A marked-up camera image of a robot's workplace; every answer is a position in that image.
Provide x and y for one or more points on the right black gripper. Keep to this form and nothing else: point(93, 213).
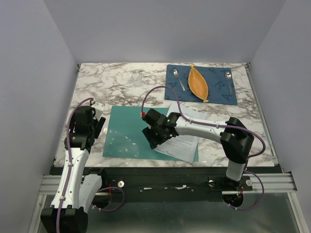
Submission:
point(148, 133)

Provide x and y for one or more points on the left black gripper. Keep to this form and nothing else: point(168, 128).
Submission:
point(99, 125)

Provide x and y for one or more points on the white printed paper files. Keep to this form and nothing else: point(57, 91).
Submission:
point(184, 148)

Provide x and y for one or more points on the teal green folder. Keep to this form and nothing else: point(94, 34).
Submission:
point(124, 138)

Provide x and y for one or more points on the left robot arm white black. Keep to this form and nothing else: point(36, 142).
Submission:
point(69, 207)

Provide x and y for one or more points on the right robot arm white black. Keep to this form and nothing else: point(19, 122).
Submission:
point(235, 139)

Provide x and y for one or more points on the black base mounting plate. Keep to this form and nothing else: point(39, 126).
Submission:
point(173, 184)

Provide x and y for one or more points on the clear drinking glass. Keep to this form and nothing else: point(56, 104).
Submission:
point(137, 79)

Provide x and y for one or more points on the orange leaf-shaped dish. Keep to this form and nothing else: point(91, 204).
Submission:
point(197, 84)

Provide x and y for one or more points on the silver fork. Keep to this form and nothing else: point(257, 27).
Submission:
point(175, 72)

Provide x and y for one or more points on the blue placemat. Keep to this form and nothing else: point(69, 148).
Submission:
point(221, 90)

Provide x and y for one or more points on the silver spoon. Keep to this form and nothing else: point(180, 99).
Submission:
point(229, 78)

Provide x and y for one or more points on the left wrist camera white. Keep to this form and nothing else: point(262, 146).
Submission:
point(99, 109)

